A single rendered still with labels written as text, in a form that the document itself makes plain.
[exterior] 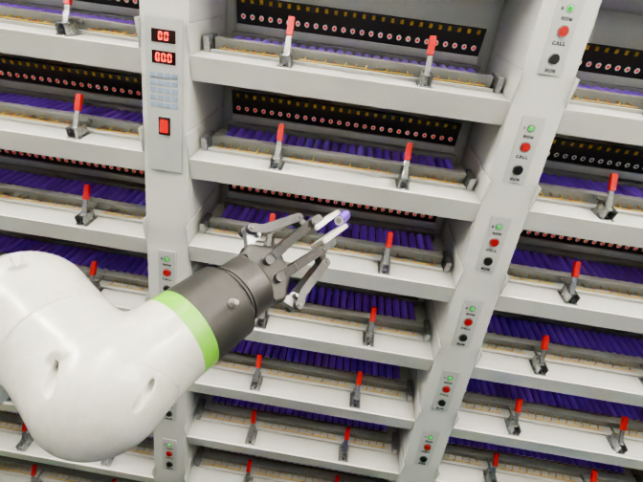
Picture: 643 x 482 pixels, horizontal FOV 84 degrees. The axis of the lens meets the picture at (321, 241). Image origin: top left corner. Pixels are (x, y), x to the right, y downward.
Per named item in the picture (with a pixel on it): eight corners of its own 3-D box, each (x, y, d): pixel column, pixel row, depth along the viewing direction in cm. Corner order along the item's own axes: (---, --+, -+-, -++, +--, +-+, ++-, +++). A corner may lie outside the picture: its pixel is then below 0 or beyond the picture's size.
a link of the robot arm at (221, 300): (237, 361, 33) (184, 279, 33) (188, 368, 42) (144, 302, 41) (278, 323, 38) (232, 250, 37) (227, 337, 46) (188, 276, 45)
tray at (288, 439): (396, 480, 100) (409, 460, 92) (188, 443, 102) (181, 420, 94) (392, 411, 117) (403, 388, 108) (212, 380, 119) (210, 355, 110)
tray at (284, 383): (411, 429, 94) (426, 403, 86) (188, 390, 96) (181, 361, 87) (406, 363, 110) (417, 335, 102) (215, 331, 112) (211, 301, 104)
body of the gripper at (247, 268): (195, 275, 43) (249, 243, 50) (232, 333, 44) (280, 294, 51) (224, 258, 38) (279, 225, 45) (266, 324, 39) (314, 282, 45)
